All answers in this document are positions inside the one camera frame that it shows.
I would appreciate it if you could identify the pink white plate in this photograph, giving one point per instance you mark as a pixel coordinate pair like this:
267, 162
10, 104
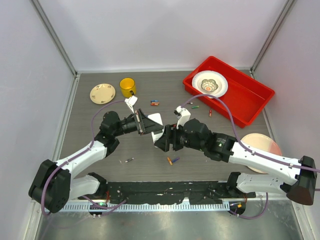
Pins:
262, 142

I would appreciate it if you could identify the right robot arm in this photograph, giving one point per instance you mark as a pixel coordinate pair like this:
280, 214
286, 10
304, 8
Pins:
295, 178

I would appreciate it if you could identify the small patterned bowl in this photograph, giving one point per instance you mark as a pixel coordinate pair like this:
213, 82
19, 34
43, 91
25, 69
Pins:
209, 85

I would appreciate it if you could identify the red plastic bin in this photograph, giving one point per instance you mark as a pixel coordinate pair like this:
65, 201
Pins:
245, 97

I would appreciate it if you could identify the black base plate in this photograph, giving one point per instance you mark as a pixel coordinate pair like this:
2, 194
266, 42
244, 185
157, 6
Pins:
159, 192

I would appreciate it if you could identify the white remote control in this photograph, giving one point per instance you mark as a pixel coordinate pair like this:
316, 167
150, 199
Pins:
158, 129

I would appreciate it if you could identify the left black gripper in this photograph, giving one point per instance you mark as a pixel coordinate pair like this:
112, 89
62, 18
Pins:
145, 125

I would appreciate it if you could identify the orange battery lower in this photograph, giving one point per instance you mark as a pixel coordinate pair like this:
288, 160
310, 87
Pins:
170, 161

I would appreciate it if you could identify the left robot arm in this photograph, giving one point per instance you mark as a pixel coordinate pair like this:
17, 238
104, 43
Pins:
56, 182

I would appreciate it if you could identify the white slotted cable duct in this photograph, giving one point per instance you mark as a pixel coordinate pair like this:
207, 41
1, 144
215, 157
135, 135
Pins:
185, 206

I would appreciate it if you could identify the white paper plate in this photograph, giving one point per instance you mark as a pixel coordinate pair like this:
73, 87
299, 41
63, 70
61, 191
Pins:
209, 74

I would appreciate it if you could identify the yellow mug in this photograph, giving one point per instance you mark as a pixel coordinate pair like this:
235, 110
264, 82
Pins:
128, 87

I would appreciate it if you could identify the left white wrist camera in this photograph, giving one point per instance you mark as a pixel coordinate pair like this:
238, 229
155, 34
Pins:
130, 102

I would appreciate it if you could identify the cream floral plate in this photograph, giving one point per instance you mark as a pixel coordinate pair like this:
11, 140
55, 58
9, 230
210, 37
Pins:
102, 93

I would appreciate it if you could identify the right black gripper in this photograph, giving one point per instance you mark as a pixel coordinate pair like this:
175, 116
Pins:
170, 137

